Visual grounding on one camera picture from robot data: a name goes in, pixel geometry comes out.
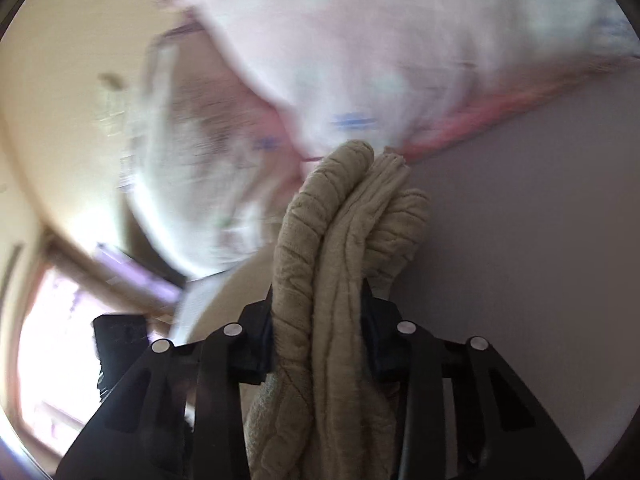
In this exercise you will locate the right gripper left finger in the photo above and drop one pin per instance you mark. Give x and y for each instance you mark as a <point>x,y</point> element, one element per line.
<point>177,412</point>

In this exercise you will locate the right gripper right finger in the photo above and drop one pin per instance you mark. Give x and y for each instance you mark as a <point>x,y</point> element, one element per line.
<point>462,412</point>

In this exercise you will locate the beige cable-knit sweater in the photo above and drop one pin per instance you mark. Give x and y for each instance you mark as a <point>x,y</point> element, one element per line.
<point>320,415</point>

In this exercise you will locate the pink tree-print pillow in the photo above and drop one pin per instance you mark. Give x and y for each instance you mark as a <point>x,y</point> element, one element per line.
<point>210,167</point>

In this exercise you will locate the pink star-print pillow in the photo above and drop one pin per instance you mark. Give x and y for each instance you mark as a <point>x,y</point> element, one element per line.
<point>412,75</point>

